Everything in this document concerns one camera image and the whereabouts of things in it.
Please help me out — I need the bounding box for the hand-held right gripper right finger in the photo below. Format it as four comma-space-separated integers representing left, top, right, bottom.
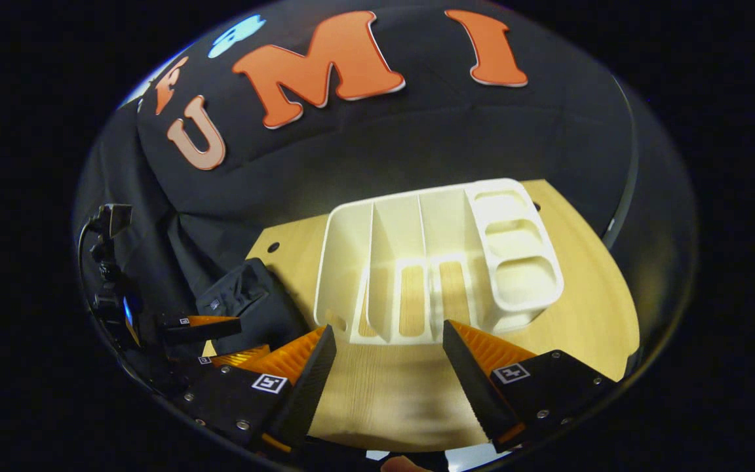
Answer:
442, 319, 618, 454

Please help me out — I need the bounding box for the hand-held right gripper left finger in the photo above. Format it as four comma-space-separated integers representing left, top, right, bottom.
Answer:
183, 324, 339, 453

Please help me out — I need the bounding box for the black schoolbag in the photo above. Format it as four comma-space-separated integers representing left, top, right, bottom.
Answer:
195, 258, 309, 358

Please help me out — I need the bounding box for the white plastic bookshelf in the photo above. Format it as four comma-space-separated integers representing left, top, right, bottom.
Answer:
313, 178, 565, 346

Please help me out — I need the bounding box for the thin grey strip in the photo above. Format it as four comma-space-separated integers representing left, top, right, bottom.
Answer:
604, 75, 640, 240

